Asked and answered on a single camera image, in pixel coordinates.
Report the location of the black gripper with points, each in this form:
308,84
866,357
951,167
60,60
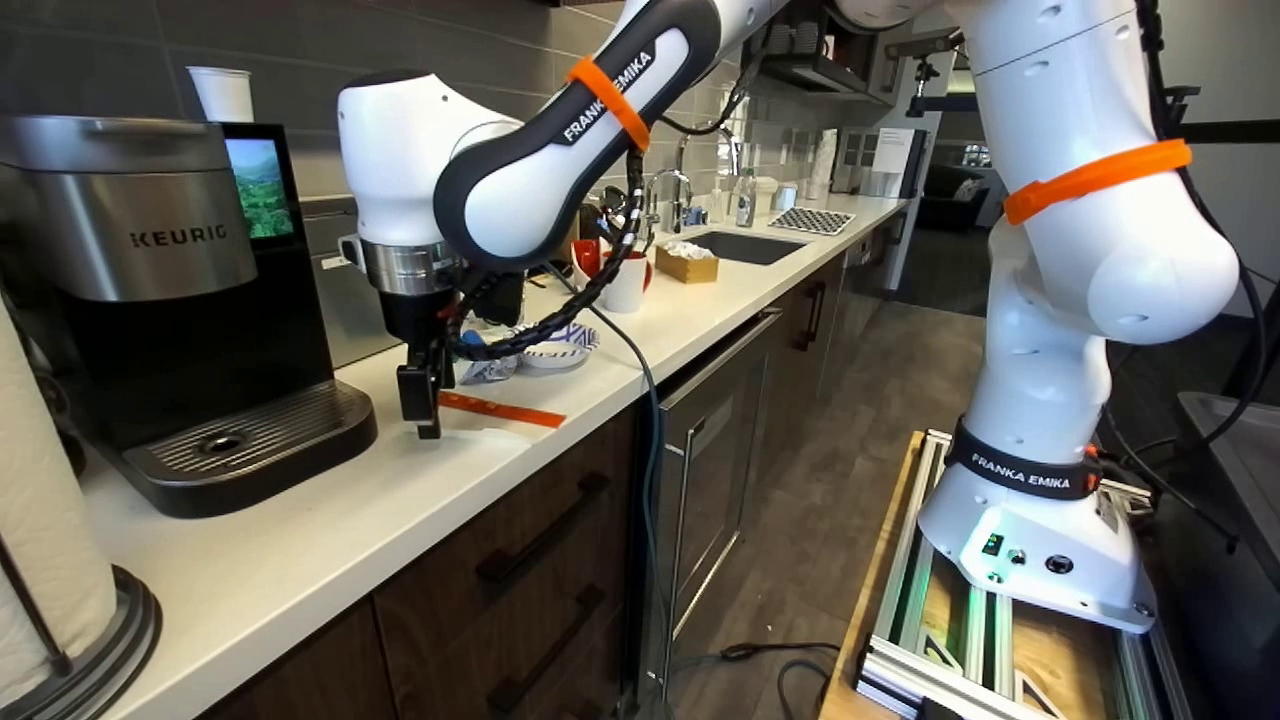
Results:
425,325

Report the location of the orange stick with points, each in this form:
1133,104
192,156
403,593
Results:
499,408

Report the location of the blue patterned paper plate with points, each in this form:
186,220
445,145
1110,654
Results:
557,355

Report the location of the white mug red interior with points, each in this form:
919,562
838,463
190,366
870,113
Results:
624,288

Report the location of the wooden box of packets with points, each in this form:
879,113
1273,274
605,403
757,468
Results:
689,265

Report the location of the Keurig coffee machine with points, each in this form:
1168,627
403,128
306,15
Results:
169,284

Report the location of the kitchen sink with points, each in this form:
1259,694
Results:
744,248

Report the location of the paper towel roll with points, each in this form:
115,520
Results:
75,627

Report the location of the black cabinet handle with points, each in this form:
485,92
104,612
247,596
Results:
507,565

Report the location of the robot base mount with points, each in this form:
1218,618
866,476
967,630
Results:
1075,557

